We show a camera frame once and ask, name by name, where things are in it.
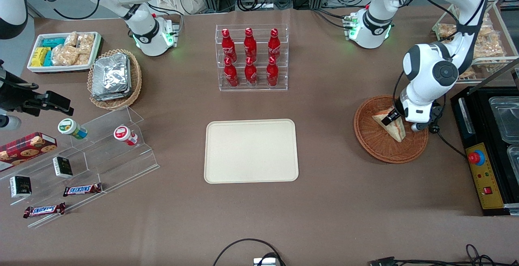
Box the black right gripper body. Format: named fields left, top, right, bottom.
left=0, top=71, right=48, bottom=116

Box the triangular sandwich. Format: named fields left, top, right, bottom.
left=372, top=107, right=406, bottom=143

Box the round brown wicker basket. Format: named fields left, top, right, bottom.
left=354, top=95, right=429, bottom=164

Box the oval light wicker basket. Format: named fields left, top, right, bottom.
left=87, top=48, right=142, bottom=110

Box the beige plastic tray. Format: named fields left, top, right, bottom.
left=204, top=119, right=299, bottom=184

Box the green lid yogurt cup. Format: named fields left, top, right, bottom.
left=58, top=118, right=88, bottom=140

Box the white rectangular snack bin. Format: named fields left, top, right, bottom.
left=27, top=32, right=102, bottom=74

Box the yellow snack packet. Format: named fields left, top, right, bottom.
left=31, top=47, right=51, bottom=67

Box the red tartan cookie box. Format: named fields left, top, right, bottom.
left=0, top=132, right=58, bottom=172

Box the stack of foil containers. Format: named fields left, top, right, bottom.
left=91, top=53, right=132, bottom=101

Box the small black box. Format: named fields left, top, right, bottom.
left=9, top=176, right=32, bottom=198
left=53, top=157, right=73, bottom=178

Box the red lid yogurt cup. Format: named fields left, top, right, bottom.
left=114, top=125, right=138, bottom=146

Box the large clear plastic container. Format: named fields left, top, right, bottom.
left=489, top=96, right=519, bottom=143

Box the grey metal bar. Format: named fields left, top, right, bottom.
left=478, top=57, right=519, bottom=85

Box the clear acrylic stepped display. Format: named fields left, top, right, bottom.
left=0, top=106, right=160, bottom=229

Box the Snickers chocolate bar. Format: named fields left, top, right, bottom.
left=63, top=183, right=103, bottom=197
left=23, top=202, right=66, bottom=219

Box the black sealing machine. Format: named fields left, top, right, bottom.
left=451, top=86, right=519, bottom=216

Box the small clear plastic container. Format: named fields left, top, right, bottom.
left=507, top=144, right=519, bottom=173

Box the red cola bottle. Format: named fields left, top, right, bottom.
left=268, top=28, right=281, bottom=60
left=266, top=56, right=279, bottom=87
left=244, top=57, right=257, bottom=86
left=244, top=28, right=257, bottom=60
left=224, top=57, right=239, bottom=87
left=221, top=29, right=237, bottom=62

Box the clear acrylic bottle rack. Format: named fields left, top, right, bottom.
left=215, top=24, right=289, bottom=92

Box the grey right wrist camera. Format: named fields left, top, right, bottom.
left=0, top=114, right=21, bottom=131

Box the black power cable with plug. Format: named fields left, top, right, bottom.
left=429, top=123, right=467, bottom=158

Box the white wire rack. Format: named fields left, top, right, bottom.
left=432, top=0, right=519, bottom=85

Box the black cable with connector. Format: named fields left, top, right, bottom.
left=369, top=244, right=519, bottom=266

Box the black looped cable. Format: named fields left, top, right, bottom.
left=213, top=238, right=286, bottom=266

